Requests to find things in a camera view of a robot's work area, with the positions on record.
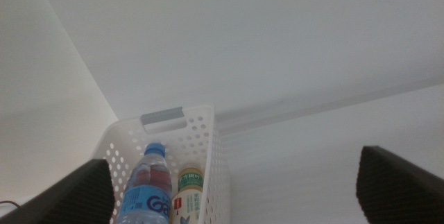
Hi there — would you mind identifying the red cola can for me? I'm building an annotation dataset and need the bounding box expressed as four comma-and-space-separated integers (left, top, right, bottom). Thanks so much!
133, 164, 173, 193

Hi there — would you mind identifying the clear water bottle blue cap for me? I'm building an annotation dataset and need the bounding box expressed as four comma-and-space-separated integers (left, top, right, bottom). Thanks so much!
116, 142, 173, 224

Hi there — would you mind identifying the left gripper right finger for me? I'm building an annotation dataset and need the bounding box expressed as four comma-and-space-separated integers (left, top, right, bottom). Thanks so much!
355, 145, 444, 224

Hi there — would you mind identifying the yellow tea bottle green label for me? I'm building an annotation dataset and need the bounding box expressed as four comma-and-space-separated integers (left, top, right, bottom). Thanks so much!
170, 163, 205, 224

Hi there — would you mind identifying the white perforated plastic basket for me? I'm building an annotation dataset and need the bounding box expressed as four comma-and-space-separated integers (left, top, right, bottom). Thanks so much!
90, 104, 232, 224

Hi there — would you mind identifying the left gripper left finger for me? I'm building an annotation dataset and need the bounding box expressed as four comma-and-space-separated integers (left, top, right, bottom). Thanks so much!
0, 158, 116, 224

